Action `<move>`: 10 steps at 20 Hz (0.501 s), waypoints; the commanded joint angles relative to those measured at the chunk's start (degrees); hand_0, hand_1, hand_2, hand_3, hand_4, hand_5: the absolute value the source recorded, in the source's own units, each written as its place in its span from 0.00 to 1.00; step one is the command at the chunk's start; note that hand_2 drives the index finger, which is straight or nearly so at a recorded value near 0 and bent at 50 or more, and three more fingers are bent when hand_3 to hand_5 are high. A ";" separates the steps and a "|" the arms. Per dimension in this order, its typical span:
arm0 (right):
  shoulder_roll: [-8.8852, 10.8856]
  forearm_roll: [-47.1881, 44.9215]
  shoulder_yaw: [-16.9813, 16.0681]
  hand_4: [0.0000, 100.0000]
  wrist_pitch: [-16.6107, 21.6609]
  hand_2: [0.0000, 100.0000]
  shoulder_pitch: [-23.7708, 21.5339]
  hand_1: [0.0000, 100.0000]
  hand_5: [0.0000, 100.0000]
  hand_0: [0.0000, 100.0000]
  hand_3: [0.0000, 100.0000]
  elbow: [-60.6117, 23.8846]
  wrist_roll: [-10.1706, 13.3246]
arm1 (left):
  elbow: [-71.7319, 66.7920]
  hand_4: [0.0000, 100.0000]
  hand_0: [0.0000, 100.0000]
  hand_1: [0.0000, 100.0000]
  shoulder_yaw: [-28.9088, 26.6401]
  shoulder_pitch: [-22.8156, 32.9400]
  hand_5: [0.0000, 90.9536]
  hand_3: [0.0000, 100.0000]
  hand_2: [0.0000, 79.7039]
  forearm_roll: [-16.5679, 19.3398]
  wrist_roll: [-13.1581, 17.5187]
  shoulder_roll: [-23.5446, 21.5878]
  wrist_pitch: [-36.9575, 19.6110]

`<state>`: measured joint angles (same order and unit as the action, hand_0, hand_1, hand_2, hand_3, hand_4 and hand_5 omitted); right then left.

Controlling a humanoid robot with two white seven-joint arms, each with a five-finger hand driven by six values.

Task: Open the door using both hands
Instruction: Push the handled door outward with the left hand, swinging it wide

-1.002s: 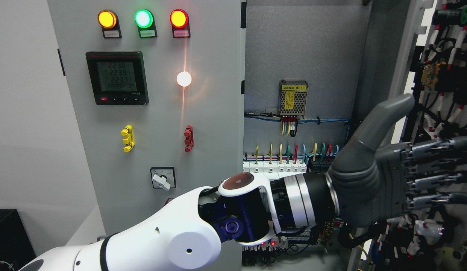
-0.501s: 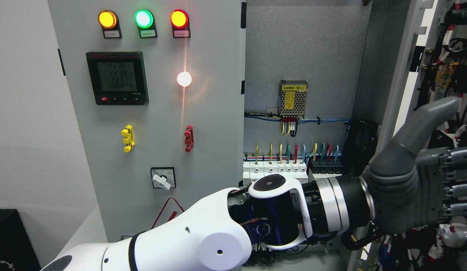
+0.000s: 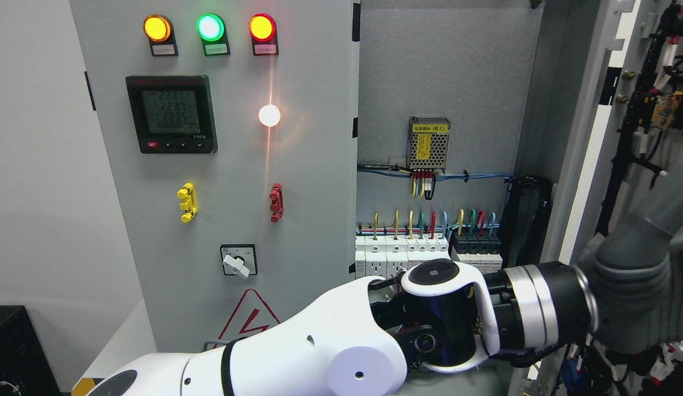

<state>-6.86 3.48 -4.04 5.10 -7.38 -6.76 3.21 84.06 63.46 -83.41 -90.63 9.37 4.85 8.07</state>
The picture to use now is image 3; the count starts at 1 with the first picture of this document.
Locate grey cabinet door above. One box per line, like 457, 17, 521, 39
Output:
539, 0, 683, 396
71, 1, 361, 353

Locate red indicator lamp left door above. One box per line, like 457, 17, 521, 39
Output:
249, 13, 279, 56

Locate green indicator lamp left door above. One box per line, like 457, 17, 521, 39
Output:
196, 13, 230, 56

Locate yellow indicator lamp left door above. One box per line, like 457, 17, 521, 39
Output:
142, 14, 178, 56

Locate red terminal block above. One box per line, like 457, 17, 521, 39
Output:
269, 183, 284, 223

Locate white breaker and socket row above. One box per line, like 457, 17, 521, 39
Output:
351, 234, 450, 279

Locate perforated metal power supply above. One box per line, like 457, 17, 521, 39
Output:
405, 116, 450, 170

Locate white glowing lamp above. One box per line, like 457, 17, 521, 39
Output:
258, 104, 282, 128

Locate red electric hazard sign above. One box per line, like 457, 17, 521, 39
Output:
217, 288, 281, 342

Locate black surge protector modules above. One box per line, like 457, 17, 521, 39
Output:
450, 230, 503, 274

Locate yellow terminal block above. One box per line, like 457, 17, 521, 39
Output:
177, 182, 198, 223

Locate black digital power meter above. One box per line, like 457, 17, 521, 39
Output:
125, 75, 218, 155

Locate white rotary selector switch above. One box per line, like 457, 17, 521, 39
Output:
220, 244, 258, 279

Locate black cable conduit right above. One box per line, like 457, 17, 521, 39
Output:
501, 175, 554, 270

